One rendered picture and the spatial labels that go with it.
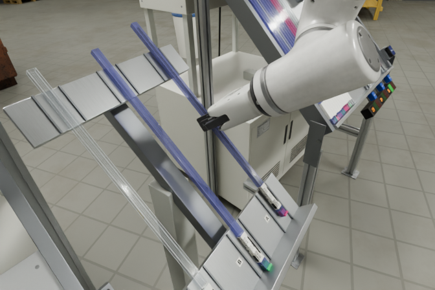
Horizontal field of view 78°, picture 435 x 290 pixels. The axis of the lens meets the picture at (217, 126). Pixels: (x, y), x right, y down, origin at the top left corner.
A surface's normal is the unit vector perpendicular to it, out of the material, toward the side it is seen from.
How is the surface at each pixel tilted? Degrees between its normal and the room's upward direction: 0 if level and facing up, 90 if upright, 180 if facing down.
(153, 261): 0
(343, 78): 108
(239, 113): 89
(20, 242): 0
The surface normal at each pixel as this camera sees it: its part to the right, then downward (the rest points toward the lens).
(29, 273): 0.50, -0.35
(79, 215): -0.04, -0.83
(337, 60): -0.65, 0.30
